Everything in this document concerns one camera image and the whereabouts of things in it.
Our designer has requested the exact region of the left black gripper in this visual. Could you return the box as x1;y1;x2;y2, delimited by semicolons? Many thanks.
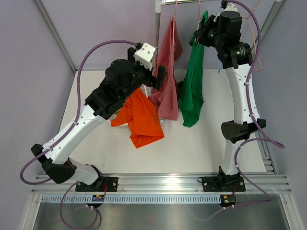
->
119;48;166;101

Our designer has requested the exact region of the light blue hanger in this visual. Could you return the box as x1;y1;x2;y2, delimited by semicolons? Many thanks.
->
217;7;223;73

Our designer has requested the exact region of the orange t shirt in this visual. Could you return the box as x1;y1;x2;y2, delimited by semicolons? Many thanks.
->
111;88;164;148

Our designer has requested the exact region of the pink hanger of beige shirt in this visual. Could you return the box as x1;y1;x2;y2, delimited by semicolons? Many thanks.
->
241;0;262;72

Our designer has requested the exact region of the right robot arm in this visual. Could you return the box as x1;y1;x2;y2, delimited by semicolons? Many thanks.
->
194;10;266;192

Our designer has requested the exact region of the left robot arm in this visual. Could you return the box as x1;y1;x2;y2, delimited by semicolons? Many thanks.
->
31;43;166;191

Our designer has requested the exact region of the pink hanger of green shirt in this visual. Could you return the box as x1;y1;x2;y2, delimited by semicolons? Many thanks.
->
195;0;207;48

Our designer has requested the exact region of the pink t shirt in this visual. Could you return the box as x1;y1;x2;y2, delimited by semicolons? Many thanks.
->
149;17;183;120

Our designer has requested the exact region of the green t shirt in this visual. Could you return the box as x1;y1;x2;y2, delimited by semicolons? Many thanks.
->
177;10;209;127

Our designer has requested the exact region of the white perforated plastic basket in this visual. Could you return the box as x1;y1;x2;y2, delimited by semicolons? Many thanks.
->
109;86;165;129

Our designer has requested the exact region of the metal clothes rack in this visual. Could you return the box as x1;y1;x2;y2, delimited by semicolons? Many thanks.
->
151;0;288;72

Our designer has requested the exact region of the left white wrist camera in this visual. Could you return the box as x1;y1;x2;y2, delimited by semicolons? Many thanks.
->
134;43;157;70

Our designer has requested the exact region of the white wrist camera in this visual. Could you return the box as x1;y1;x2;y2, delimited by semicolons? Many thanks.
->
134;43;157;70
221;0;237;12

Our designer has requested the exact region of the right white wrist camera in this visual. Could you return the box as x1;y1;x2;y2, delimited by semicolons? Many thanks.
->
221;0;237;12

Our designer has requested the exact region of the aluminium mounting rail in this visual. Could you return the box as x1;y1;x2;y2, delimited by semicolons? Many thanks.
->
30;173;292;194

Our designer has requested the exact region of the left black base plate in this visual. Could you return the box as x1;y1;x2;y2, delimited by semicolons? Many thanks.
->
75;176;118;192

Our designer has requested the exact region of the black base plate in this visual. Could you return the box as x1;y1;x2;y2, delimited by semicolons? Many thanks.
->
197;176;246;192
75;176;118;192

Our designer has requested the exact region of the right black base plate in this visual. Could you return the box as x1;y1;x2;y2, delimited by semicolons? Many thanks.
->
197;176;246;192

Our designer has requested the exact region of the white slotted cable duct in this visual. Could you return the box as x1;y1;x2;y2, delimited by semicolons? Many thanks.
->
41;194;221;204

